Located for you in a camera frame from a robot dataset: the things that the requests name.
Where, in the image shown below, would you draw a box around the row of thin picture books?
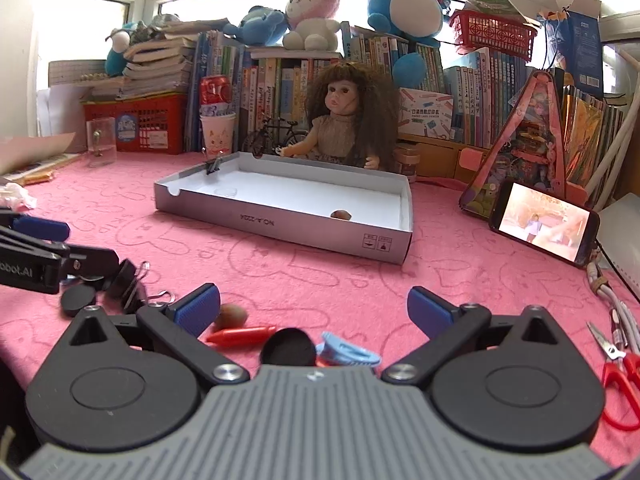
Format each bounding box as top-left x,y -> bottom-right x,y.
562,82 -> 629,194

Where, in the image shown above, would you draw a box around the white plastic pipe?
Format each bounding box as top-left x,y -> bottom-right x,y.
592,42 -> 640,211

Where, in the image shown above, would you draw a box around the grey flat box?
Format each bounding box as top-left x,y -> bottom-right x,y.
594,192 -> 640,306

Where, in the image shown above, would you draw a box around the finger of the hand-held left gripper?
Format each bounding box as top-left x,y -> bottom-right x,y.
0,227 -> 121,281
0,210 -> 71,243

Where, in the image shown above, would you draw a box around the wooden drawer box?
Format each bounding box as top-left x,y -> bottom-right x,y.
397,132 -> 494,181

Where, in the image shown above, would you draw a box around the large blue plush toy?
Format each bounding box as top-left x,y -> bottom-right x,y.
363,0 -> 451,90

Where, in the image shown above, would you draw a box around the grey cardboard box tray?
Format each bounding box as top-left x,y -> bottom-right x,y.
153,151 -> 414,265

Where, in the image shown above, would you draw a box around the small red plastic basket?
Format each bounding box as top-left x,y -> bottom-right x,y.
448,8 -> 539,63

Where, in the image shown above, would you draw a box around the white paper stack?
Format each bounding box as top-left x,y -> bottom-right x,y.
37,84 -> 94,139

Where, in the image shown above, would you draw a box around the crumpled white wrapper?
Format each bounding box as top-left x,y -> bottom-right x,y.
0,182 -> 39,211

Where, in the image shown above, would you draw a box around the red soda can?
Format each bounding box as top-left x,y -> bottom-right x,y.
199,74 -> 234,107

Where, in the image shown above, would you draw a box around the blue hair clip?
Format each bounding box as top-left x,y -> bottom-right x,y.
315,331 -> 382,369

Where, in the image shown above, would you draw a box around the white cable bundle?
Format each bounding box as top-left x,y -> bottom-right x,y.
584,259 -> 640,356

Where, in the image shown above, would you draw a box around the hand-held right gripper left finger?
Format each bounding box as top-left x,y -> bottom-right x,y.
64,282 -> 251,387

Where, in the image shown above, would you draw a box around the stack of worn books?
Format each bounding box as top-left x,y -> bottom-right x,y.
119,19 -> 231,101

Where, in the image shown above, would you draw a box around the white paper cup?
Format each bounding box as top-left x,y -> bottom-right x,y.
198,104 -> 237,155

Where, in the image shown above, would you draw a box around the small blue plush toy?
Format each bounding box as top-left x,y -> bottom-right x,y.
103,20 -> 151,79

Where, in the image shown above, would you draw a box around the red handled scissors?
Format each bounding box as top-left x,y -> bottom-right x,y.
586,320 -> 640,432

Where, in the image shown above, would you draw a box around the green printed packet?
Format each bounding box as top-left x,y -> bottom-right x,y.
462,0 -> 526,16

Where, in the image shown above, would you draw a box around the pink bunny plush toy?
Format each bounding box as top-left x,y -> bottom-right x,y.
282,0 -> 349,52

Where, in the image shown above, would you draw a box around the clear glass mug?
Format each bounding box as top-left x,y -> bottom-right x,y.
85,117 -> 119,169

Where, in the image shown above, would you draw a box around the row of upright books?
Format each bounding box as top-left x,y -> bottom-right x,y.
183,29 -> 351,154
344,19 -> 534,150

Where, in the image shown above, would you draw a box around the miniature black bicycle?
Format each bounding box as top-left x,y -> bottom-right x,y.
240,115 -> 311,157

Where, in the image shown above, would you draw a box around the blue whale plush toy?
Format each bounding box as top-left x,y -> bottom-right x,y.
222,5 -> 291,47

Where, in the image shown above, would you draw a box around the grey cutting mat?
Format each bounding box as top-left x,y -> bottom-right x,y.
48,58 -> 109,87

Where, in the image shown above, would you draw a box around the blue cardboard carton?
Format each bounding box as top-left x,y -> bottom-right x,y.
537,0 -> 606,101

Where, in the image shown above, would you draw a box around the black smartphone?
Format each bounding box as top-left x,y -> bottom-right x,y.
488,178 -> 601,268

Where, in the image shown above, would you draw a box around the small glass jar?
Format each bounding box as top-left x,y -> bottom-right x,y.
394,144 -> 420,184

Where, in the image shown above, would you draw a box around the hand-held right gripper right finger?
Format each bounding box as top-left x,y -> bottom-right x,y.
381,286 -> 566,389

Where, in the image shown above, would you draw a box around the black round lid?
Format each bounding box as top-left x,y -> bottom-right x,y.
60,285 -> 99,319
259,328 -> 317,367

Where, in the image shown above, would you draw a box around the beige paper sheet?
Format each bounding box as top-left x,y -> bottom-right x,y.
0,132 -> 77,176

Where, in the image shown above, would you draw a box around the red crayon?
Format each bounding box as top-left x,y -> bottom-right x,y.
204,325 -> 278,349

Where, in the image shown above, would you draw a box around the curly-haired doll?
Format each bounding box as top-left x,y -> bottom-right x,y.
279,61 -> 401,171

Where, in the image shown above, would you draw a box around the large red plastic basket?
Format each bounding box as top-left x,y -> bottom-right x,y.
82,93 -> 189,155

